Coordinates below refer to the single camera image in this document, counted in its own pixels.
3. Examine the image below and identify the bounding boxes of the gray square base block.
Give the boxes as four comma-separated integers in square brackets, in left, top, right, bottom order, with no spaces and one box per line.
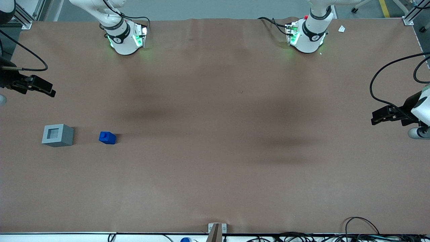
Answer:
[42,124,74,148]

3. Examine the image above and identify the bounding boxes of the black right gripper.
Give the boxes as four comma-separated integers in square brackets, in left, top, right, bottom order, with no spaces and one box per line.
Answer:
[0,56,56,98]

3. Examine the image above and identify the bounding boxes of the short black looped cable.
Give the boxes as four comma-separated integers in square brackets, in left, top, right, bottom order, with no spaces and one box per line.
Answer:
[413,55,430,84]

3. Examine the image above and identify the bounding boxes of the white table edge rail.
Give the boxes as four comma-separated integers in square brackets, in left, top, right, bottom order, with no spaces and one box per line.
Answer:
[0,232,430,242]

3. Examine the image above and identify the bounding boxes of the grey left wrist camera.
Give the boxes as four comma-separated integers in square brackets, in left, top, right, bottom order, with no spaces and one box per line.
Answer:
[407,126,430,140]

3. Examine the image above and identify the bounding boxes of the black arched cable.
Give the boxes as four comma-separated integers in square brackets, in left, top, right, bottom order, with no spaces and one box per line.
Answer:
[345,216,380,236]

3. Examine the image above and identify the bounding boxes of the paper table cover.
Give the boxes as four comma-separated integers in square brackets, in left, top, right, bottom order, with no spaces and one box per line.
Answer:
[0,17,430,235]

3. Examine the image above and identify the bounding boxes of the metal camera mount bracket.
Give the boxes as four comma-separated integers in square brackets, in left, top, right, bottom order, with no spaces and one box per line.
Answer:
[208,223,227,242]

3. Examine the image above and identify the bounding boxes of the blue plastic part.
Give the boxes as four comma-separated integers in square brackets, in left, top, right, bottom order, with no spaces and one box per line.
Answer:
[99,131,117,145]

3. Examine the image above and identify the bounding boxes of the black left arm base cable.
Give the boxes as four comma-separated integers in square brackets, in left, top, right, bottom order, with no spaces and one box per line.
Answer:
[258,16,290,36]

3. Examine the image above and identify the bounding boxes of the white caster leg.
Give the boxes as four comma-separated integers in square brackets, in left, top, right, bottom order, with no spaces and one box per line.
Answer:
[351,0,374,13]

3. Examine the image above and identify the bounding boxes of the tangled black cables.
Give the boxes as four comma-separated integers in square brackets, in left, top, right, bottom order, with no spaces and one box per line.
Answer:
[247,231,430,242]

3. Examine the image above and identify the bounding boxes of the aluminium frame profile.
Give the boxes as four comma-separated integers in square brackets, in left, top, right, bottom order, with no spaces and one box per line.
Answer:
[13,0,46,30]
[402,0,430,26]

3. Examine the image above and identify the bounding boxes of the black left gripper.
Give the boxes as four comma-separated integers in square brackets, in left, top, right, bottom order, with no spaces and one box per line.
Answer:
[371,91,422,127]

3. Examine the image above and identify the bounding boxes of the long black left gripper cable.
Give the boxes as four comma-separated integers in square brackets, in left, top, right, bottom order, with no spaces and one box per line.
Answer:
[370,52,430,122]

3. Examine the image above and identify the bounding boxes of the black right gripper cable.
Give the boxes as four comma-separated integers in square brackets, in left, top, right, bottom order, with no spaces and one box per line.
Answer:
[0,30,48,72]

